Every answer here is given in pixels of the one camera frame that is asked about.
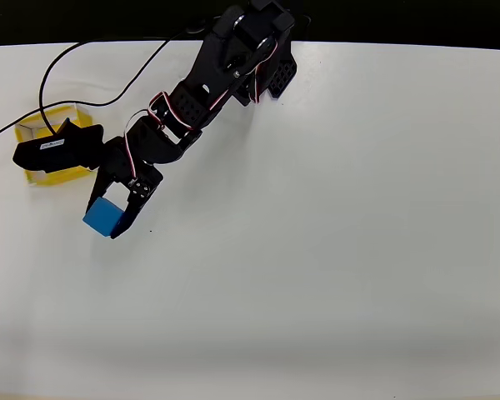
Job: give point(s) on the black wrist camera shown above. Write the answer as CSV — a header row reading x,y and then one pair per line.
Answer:
x,y
54,152

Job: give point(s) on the blue cube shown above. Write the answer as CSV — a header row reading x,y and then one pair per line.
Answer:
x,y
102,216

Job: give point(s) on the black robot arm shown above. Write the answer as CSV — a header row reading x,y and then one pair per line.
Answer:
x,y
216,62

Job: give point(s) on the yellow open box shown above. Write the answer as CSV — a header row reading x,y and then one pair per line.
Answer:
x,y
62,177

